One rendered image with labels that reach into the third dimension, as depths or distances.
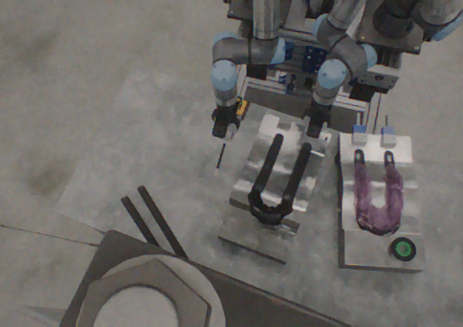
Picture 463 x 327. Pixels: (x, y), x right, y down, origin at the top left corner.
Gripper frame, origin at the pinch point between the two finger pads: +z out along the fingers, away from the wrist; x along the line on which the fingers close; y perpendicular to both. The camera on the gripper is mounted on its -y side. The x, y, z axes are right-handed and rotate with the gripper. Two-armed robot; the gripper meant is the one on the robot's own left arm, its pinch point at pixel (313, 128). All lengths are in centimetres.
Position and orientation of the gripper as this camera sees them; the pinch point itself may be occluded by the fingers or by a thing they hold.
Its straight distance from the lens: 158.9
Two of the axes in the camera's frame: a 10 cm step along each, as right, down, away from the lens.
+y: 3.7, -8.8, 3.0
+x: -9.3, -3.3, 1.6
